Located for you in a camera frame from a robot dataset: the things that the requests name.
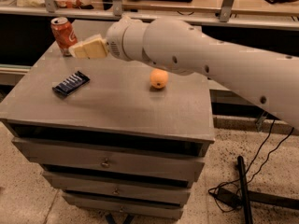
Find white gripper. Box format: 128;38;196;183
68;16;149;62

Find black metal stand base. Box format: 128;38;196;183
237;156;299;224

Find red coke can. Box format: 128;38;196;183
50;17;78;56

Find metal window rail frame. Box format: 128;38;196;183
0;0;299;30

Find orange fruit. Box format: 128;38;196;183
149;69;168;89

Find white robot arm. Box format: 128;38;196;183
69;17;299;129

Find black power adapter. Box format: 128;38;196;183
216;188;242;208

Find black cable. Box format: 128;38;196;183
207;119;295;213

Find grey drawer cabinet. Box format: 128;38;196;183
0;19;216;221

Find blue snack bar packet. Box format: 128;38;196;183
52;71;90;97

